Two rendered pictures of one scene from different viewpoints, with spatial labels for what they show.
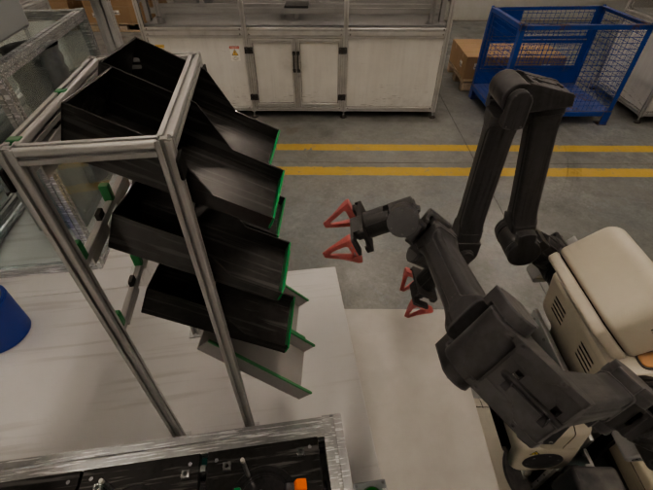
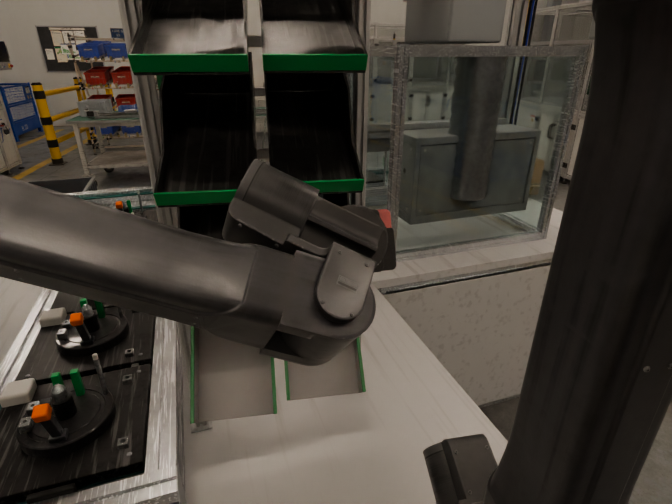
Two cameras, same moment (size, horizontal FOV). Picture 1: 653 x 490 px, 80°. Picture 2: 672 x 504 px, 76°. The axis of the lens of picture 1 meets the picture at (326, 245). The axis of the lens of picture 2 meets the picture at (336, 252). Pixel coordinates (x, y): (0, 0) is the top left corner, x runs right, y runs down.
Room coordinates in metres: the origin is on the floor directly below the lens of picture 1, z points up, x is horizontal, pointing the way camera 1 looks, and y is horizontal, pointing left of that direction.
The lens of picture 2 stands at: (0.56, -0.49, 1.53)
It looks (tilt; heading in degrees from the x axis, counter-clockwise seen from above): 25 degrees down; 79
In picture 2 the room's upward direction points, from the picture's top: straight up
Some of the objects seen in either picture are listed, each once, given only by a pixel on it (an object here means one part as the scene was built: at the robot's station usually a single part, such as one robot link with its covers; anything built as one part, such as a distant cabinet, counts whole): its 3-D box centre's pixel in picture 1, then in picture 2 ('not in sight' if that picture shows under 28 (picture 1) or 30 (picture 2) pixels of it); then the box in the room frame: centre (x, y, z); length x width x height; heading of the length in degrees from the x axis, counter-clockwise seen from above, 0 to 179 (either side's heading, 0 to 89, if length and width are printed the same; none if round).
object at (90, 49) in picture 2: not in sight; (129, 91); (-1.40, 7.73, 0.94); 1.34 x 0.93 x 1.87; 1
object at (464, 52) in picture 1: (501, 64); not in sight; (5.39, -2.30, 0.20); 1.20 x 0.80 x 0.41; 89
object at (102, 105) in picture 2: not in sight; (95, 107); (-1.34, 5.66, 0.90); 0.40 x 0.30 x 0.17; 91
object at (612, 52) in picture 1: (548, 64); not in sight; (4.43, -2.39, 0.49); 1.26 x 0.87 x 0.98; 91
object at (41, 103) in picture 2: not in sight; (85, 111); (-2.34, 8.29, 0.58); 3.40 x 0.20 x 1.15; 89
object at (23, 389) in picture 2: not in sight; (20, 395); (0.12, 0.21, 0.97); 0.05 x 0.05 x 0.04; 8
